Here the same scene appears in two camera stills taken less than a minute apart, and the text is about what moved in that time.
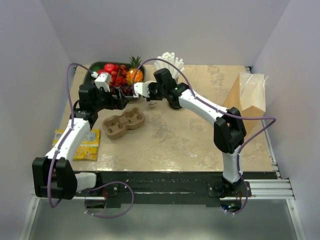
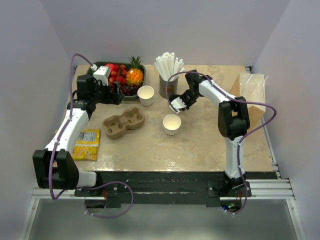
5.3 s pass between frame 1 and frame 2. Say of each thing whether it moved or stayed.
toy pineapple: stayed
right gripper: moved
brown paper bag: stayed
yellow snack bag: stayed
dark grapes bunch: stayed
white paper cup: moved
